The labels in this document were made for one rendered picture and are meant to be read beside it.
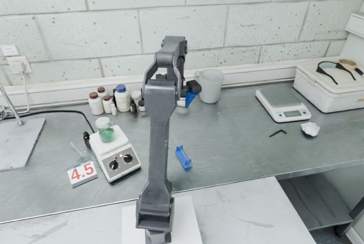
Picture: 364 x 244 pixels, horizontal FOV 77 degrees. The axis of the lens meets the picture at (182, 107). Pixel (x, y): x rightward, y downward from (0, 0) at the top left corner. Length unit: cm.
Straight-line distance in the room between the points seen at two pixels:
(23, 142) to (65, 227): 48
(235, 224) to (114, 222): 38
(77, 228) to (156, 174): 39
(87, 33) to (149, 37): 29
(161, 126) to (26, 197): 62
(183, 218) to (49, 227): 43
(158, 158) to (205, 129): 57
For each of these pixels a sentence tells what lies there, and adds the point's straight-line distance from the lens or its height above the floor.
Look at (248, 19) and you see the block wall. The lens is 132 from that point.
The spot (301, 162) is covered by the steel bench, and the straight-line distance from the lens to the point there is 104.
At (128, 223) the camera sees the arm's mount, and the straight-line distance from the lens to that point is 69.
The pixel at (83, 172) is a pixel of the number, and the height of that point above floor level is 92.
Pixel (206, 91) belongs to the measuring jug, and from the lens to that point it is 119.
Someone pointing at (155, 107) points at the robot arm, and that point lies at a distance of 50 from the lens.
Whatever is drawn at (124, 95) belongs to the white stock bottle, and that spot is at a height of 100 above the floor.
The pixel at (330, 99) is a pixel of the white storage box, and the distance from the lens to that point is 131.
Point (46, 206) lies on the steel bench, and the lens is 94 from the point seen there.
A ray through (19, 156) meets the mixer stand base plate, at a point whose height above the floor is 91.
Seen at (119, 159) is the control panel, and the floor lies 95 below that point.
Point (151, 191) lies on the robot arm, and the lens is 55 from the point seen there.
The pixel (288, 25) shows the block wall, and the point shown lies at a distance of 145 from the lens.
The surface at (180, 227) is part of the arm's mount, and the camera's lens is 67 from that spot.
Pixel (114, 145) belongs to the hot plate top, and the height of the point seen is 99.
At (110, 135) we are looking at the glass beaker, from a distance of 89.
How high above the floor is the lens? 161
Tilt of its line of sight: 37 degrees down
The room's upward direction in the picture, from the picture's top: straight up
